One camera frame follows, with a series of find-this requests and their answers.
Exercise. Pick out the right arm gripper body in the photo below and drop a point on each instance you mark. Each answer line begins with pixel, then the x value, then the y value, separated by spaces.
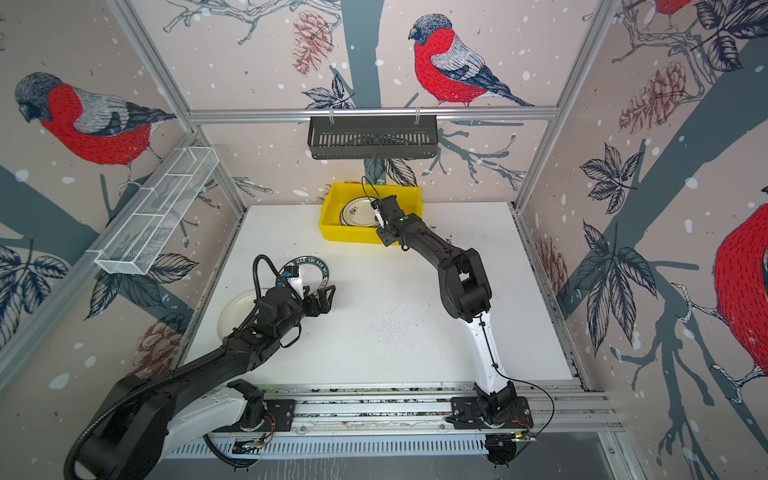
pixel 387 234

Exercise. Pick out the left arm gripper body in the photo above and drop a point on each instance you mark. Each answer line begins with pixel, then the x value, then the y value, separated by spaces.
pixel 309 307

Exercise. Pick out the cream plate dark spot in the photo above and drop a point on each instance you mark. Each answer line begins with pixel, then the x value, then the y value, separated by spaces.
pixel 359 213

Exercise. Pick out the large green rim lettered plate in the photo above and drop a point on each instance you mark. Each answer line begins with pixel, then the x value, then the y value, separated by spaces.
pixel 312 261

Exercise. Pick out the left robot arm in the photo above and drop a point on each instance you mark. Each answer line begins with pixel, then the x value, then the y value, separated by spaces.
pixel 142 420

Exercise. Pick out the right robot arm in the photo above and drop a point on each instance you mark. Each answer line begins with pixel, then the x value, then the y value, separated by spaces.
pixel 465 294

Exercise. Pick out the yellow plastic bin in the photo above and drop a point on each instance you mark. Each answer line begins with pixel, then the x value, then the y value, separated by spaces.
pixel 342 194

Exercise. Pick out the plain cream plate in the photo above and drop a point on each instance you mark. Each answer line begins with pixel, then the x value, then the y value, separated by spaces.
pixel 235 313

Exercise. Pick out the black hanging basket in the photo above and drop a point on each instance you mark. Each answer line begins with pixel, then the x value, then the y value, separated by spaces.
pixel 373 137

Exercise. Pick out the aluminium cross bar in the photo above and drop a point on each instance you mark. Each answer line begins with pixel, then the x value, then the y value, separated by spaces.
pixel 492 113

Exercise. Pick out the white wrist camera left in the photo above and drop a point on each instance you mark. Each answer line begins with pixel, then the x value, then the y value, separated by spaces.
pixel 292 277

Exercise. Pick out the base rail assembly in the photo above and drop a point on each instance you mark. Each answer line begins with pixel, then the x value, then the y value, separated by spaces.
pixel 407 420

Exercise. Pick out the white wire mesh basket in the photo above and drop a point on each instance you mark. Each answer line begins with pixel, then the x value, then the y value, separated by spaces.
pixel 141 238

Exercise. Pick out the aluminium frame post right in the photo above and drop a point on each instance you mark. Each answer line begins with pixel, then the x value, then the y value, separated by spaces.
pixel 599 24

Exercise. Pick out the aluminium frame post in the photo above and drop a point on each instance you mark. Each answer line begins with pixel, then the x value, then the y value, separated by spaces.
pixel 599 24
pixel 128 19

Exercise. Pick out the aluminium frame post left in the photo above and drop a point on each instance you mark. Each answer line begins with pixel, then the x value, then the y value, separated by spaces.
pixel 128 19

